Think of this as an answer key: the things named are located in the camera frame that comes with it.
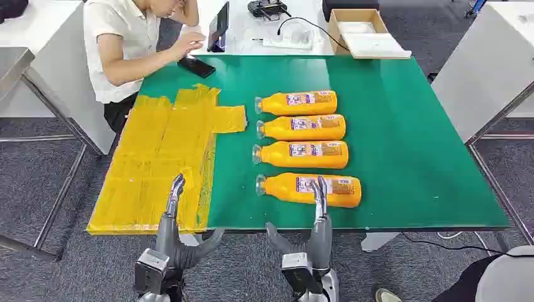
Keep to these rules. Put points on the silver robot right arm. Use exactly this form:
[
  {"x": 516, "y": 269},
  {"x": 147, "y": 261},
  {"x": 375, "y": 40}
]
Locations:
[{"x": 331, "y": 287}]

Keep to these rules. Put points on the person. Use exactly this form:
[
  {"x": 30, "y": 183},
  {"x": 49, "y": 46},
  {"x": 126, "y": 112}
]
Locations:
[
  {"x": 463, "y": 287},
  {"x": 121, "y": 37}
]

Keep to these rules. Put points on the yellow sheet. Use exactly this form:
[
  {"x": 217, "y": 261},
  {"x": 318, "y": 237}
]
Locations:
[{"x": 158, "y": 158}]

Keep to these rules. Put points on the black controller device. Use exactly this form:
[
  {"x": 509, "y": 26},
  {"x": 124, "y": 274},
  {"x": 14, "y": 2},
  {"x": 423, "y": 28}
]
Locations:
[{"x": 267, "y": 8}]

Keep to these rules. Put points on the white foam pad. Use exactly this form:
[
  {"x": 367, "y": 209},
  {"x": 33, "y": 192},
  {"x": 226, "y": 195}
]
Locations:
[{"x": 356, "y": 27}]

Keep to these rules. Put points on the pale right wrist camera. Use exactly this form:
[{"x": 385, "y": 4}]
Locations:
[{"x": 297, "y": 269}]

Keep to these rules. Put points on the white desk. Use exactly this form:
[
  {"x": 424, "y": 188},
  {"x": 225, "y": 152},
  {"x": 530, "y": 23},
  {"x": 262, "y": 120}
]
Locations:
[{"x": 246, "y": 25}]

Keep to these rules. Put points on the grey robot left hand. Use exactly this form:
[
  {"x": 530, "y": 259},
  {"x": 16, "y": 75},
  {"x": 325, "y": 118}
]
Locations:
[{"x": 169, "y": 237}]

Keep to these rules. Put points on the work table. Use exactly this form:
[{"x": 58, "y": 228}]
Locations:
[{"x": 377, "y": 241}]

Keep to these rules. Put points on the brown cardboard box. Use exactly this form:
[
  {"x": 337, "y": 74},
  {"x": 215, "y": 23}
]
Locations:
[{"x": 333, "y": 29}]

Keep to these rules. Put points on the black smartphone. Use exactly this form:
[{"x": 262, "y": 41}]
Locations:
[{"x": 196, "y": 66}]

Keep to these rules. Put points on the orange drink bottle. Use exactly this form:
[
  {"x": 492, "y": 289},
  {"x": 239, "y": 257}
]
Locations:
[
  {"x": 275, "y": 155},
  {"x": 275, "y": 104},
  {"x": 279, "y": 129},
  {"x": 283, "y": 191}
]

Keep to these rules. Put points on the white table with steel frame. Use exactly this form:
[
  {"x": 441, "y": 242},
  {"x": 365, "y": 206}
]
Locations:
[{"x": 488, "y": 71}]

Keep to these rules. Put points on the person's right hand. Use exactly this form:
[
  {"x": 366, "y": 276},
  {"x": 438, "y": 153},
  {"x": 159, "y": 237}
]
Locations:
[{"x": 187, "y": 43}]

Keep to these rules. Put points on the grey steel table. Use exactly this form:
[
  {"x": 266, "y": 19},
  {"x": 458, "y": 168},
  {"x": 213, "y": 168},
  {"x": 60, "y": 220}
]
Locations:
[{"x": 10, "y": 66}]

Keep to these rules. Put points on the white power strip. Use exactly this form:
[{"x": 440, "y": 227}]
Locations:
[{"x": 288, "y": 43}]

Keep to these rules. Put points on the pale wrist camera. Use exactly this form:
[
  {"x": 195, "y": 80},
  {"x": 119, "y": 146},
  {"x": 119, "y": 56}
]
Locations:
[
  {"x": 150, "y": 269},
  {"x": 297, "y": 269}
]

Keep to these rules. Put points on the blue stand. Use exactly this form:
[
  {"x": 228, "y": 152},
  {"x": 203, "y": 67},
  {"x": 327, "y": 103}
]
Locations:
[{"x": 475, "y": 7}]

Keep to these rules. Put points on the black tablet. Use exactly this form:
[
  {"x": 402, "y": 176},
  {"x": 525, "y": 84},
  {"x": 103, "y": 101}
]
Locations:
[{"x": 219, "y": 27}]

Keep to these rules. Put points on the black object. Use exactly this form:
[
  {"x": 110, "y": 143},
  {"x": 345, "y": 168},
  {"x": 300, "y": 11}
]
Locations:
[{"x": 12, "y": 8}]

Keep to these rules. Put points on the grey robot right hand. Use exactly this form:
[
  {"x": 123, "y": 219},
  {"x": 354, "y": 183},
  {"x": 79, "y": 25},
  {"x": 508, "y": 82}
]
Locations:
[{"x": 321, "y": 241}]

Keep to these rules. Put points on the white flat board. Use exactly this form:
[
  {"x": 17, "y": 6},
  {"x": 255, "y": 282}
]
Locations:
[{"x": 375, "y": 46}]

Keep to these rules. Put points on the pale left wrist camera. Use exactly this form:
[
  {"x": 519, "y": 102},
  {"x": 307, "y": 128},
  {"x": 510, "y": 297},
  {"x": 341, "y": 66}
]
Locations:
[{"x": 150, "y": 269}]

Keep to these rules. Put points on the white side table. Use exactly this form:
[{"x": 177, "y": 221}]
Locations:
[{"x": 54, "y": 50}]

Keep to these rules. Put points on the green table mat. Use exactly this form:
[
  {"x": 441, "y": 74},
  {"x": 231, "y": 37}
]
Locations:
[{"x": 400, "y": 146}]

